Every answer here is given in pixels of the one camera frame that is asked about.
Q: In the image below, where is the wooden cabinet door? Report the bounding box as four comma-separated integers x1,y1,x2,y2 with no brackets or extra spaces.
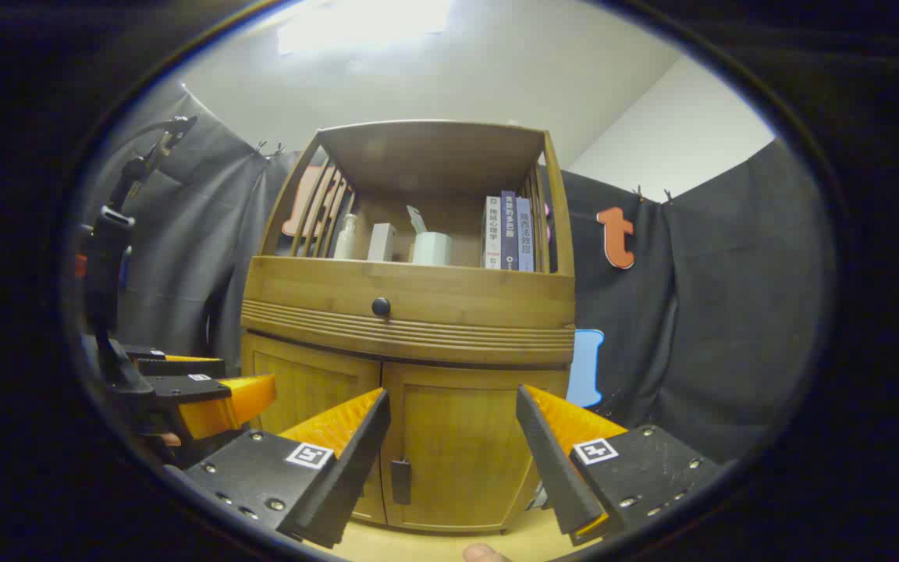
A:
381,363,571,533
243,332,388,525

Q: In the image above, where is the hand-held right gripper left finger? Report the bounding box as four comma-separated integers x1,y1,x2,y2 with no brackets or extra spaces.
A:
165,388,392,550

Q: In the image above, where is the wooden double-door shoe cabinet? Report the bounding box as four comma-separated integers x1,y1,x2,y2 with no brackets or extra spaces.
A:
240,119,577,535

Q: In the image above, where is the black cable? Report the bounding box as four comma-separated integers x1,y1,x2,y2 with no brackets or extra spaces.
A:
108,115,199,212

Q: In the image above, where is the small white box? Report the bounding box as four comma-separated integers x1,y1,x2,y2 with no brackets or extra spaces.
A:
367,223,397,262

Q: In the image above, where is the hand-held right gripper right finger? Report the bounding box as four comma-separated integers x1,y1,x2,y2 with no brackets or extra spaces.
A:
516,384,723,547

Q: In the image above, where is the wooden drawer front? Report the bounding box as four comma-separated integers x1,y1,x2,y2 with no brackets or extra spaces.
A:
240,256,577,368

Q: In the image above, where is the black door handle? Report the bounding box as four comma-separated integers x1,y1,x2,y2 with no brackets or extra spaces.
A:
391,459,413,506

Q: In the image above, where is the light blue book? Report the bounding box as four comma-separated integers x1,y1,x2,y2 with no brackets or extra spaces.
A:
516,197,535,272

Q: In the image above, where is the pale round cup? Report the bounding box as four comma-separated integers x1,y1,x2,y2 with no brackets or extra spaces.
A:
412,232,453,267

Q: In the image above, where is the black backdrop cloth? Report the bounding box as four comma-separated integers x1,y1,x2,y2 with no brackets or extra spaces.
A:
79,82,837,461

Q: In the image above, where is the white pump bottle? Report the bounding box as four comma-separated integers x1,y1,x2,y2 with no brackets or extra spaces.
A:
332,213,361,260

